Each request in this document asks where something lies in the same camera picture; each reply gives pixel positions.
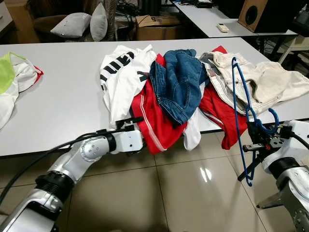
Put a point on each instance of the white shirt with black print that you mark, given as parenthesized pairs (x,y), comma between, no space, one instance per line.
(120,92)

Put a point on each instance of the cream denim jacket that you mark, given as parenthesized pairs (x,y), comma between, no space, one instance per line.
(270,82)

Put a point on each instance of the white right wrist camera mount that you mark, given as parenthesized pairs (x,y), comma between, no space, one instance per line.
(297,145)

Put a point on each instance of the grey pillow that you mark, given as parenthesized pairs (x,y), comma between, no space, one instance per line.
(72,25)
(99,24)

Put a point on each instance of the neon green white garment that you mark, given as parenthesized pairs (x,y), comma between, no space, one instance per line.
(19,77)

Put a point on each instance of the brown cardboard box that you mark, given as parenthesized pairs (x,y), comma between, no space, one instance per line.
(159,30)

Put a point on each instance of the small white cloth garment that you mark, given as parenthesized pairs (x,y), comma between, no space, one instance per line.
(192,135)

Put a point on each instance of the white remote control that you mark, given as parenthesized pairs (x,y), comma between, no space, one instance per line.
(223,27)

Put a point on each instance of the blue plastic hanger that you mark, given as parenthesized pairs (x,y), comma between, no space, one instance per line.
(276,118)

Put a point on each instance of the white desk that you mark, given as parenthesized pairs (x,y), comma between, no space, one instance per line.
(203,21)

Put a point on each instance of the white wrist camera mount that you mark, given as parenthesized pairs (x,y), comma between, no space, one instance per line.
(128,140)
(297,145)

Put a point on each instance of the blue denim jeans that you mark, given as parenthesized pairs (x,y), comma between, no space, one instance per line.
(178,82)

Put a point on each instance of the wooden loudspeaker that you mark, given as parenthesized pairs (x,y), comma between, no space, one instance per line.
(265,17)

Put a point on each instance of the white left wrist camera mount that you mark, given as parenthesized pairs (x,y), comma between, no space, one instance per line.
(128,140)

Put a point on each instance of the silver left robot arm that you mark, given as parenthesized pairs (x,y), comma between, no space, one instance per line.
(67,166)

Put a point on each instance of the red garment with white stripes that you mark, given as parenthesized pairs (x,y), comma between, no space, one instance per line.
(154,125)

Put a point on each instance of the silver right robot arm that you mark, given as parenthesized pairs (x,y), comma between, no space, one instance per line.
(294,193)

